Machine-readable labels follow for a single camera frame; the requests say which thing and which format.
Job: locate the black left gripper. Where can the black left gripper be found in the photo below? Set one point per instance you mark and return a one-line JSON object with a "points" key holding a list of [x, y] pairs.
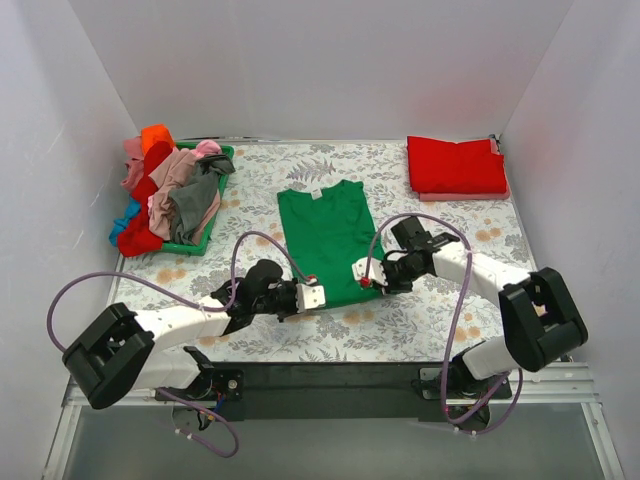
{"points": [[288, 298]]}

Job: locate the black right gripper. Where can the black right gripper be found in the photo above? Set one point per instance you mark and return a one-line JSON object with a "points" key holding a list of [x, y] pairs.
{"points": [[392, 275]]}

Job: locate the green t shirt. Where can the green t shirt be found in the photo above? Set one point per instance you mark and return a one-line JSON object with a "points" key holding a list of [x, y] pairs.
{"points": [[326, 232]]}

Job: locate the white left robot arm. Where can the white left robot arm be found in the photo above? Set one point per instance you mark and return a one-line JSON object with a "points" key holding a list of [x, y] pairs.
{"points": [[124, 350]]}

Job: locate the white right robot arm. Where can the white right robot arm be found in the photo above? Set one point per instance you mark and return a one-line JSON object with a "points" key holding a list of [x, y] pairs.
{"points": [[540, 320]]}

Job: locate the green laundry basket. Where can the green laundry basket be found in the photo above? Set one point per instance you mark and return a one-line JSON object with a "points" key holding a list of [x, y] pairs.
{"points": [[200, 248]]}

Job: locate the folded red t shirt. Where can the folded red t shirt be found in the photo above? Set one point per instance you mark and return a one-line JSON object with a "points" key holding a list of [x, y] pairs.
{"points": [[455, 165]]}

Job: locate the grey t shirt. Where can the grey t shirt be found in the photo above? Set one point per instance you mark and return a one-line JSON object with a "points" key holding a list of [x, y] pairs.
{"points": [[197, 201]]}

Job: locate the crumpled red t shirt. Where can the crumpled red t shirt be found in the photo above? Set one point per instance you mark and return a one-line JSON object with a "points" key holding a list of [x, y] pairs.
{"points": [[137, 238]]}

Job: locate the blue t shirt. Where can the blue t shirt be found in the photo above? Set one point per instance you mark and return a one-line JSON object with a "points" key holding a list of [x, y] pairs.
{"points": [[120, 224]]}

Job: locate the orange t shirt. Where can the orange t shirt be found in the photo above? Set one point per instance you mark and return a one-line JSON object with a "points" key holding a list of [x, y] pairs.
{"points": [[154, 134]]}

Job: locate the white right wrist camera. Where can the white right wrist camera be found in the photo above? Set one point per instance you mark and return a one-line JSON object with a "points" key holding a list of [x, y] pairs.
{"points": [[370, 274]]}

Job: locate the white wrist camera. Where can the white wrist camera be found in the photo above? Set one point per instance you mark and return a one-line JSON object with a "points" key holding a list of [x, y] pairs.
{"points": [[370, 274], [310, 295]]}

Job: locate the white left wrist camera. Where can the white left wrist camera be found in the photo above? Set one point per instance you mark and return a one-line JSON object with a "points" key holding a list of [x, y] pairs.
{"points": [[310, 295]]}

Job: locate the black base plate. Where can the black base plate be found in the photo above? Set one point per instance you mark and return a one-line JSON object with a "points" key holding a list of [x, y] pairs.
{"points": [[268, 391]]}

